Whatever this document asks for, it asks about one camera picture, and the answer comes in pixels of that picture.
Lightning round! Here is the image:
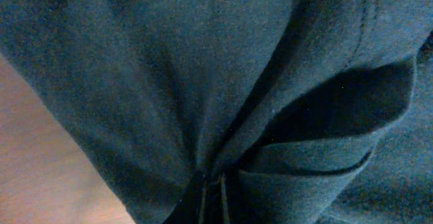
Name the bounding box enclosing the dark green t-shirt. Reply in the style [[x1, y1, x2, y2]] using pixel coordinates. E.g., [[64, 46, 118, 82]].
[[1, 0, 432, 223]]

